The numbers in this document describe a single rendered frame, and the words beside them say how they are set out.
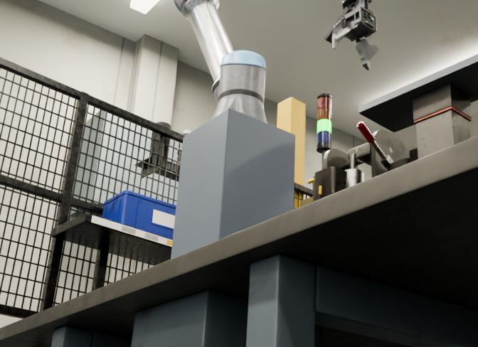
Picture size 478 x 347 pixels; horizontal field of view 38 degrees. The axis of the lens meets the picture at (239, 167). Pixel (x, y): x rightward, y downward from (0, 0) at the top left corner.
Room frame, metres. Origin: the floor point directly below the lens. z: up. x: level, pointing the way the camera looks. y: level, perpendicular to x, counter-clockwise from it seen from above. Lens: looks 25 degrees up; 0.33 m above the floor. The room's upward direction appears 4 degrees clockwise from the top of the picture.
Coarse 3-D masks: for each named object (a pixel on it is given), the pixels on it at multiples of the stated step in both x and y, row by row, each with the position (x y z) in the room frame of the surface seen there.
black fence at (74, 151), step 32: (0, 64) 1.93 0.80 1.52; (32, 96) 2.02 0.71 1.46; (160, 128) 2.33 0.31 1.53; (64, 160) 2.12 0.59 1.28; (160, 160) 2.36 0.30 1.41; (32, 192) 2.05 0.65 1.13; (64, 192) 2.11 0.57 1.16; (32, 256) 2.09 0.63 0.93; (0, 288) 2.04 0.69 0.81; (64, 288) 2.16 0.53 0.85
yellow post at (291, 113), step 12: (288, 108) 2.83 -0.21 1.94; (300, 108) 2.85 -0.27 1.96; (288, 120) 2.83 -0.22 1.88; (300, 120) 2.85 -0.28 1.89; (300, 132) 2.86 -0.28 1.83; (300, 144) 2.86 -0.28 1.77; (300, 156) 2.86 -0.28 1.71; (300, 168) 2.86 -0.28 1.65; (300, 180) 2.86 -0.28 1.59; (300, 204) 2.86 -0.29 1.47
